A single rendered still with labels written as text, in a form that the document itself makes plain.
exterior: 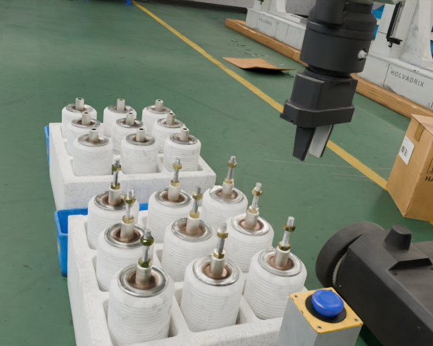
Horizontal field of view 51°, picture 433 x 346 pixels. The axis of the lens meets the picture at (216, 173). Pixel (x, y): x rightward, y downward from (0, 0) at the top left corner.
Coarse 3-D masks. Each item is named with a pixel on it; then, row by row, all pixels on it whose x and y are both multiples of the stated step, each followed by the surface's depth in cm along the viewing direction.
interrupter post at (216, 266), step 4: (212, 256) 70; (224, 256) 71; (212, 260) 70; (216, 260) 70; (220, 260) 70; (224, 260) 70; (212, 264) 70; (216, 264) 70; (220, 264) 70; (212, 268) 71; (216, 268) 70; (220, 268) 70; (212, 272) 71; (216, 272) 71; (220, 272) 71
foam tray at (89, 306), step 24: (72, 216) 92; (144, 216) 97; (72, 240) 86; (72, 264) 87; (72, 288) 89; (96, 288) 74; (72, 312) 91; (96, 312) 70; (240, 312) 76; (96, 336) 65; (168, 336) 73; (192, 336) 68; (216, 336) 69; (240, 336) 70; (264, 336) 72
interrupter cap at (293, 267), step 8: (272, 248) 79; (264, 256) 77; (272, 256) 78; (296, 256) 78; (264, 264) 75; (272, 264) 76; (288, 264) 76; (296, 264) 76; (272, 272) 73; (280, 272) 74; (288, 272) 74; (296, 272) 74
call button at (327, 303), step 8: (312, 296) 58; (320, 296) 58; (328, 296) 58; (336, 296) 58; (320, 304) 56; (328, 304) 56; (336, 304) 57; (320, 312) 57; (328, 312) 56; (336, 312) 56
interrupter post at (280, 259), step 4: (276, 252) 75; (280, 252) 74; (284, 252) 74; (288, 252) 75; (276, 256) 75; (280, 256) 75; (284, 256) 75; (288, 256) 75; (276, 260) 75; (280, 260) 75; (284, 260) 75; (276, 264) 76; (280, 264) 75; (284, 264) 76
